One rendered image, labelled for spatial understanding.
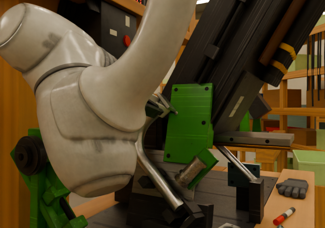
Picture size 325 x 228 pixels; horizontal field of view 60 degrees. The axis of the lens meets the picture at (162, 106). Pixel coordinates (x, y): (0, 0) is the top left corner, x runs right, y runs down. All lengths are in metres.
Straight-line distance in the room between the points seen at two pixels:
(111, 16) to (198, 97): 0.33
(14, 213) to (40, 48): 0.47
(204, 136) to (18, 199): 0.46
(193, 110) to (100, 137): 0.43
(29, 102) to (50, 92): 0.37
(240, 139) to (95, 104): 0.55
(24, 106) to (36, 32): 0.35
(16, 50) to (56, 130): 0.13
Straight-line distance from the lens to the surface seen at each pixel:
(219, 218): 0.86
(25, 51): 0.42
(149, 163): 0.72
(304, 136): 3.87
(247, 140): 0.80
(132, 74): 0.32
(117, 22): 0.86
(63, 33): 0.43
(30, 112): 0.75
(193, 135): 0.71
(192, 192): 0.72
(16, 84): 0.74
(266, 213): 0.93
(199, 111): 0.72
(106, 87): 0.33
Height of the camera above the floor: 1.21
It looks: level
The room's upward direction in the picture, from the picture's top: straight up
